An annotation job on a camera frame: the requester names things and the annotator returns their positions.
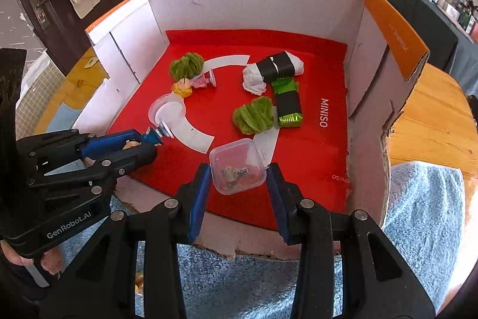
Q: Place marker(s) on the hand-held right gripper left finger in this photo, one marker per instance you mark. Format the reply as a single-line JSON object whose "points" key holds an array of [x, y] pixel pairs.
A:
{"points": [[198, 199]]}

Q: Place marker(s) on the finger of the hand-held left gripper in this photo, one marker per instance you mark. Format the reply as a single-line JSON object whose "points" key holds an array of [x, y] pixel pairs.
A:
{"points": [[130, 156], [108, 143]]}

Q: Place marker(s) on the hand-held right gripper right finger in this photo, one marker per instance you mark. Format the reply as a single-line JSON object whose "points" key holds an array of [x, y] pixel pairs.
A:
{"points": [[278, 199]]}

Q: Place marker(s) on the blue suit figurine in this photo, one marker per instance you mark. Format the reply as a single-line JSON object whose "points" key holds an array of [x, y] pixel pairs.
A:
{"points": [[151, 136]]}

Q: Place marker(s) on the clear plastic box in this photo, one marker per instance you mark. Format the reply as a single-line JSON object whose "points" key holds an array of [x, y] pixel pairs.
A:
{"points": [[237, 165]]}

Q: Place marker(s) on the clear plastic dome cup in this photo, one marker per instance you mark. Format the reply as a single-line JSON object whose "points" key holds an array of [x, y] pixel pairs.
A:
{"points": [[164, 106]]}

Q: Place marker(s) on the green fuzzy scrunchie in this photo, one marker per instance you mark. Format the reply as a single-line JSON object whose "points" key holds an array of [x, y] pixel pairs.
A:
{"points": [[254, 115], [186, 66]]}

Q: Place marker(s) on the pink dress doll figurine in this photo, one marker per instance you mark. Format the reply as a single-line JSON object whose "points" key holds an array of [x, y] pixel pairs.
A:
{"points": [[186, 85]]}

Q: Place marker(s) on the green and black snack packet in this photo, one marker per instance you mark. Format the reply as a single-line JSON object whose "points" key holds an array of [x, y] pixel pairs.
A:
{"points": [[287, 104]]}

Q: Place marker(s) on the orange and white cardboard box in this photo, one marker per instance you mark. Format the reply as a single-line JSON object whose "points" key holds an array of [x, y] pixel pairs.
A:
{"points": [[261, 1]]}

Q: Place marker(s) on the person's left hand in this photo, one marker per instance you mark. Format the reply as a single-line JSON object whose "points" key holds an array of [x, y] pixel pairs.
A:
{"points": [[20, 261]]}

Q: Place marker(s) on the red printed sheet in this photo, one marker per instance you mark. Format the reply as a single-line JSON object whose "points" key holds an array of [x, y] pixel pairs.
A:
{"points": [[224, 109]]}

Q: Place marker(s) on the orange and yellow candy packet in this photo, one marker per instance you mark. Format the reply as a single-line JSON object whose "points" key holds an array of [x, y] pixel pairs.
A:
{"points": [[139, 283]]}

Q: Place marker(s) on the white and black figure toy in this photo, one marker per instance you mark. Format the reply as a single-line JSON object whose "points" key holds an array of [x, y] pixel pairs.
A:
{"points": [[278, 68]]}

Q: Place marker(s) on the blue fluffy towel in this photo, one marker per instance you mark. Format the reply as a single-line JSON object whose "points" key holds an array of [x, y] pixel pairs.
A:
{"points": [[422, 229]]}

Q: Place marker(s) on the cloth-covered side table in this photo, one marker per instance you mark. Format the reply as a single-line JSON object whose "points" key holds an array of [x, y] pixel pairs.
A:
{"points": [[418, 16]]}

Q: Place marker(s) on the clutter of bottles and boxes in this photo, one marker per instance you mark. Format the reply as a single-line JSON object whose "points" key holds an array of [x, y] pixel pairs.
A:
{"points": [[452, 1]]}

